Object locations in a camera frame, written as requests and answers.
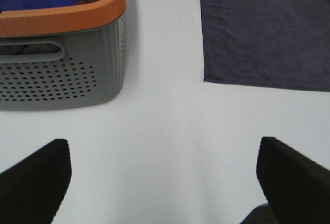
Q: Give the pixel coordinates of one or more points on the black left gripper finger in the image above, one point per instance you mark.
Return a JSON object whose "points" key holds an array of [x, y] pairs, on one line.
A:
{"points": [[33, 189]]}

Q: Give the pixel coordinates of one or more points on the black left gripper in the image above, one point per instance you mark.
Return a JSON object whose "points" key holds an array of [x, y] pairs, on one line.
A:
{"points": [[296, 187]]}

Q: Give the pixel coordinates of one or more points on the grey basket with orange rim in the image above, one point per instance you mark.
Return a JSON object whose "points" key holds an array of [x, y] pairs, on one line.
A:
{"points": [[87, 69]]}

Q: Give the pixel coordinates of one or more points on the dark grey towel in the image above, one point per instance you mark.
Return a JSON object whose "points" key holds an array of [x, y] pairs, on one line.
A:
{"points": [[267, 43]]}

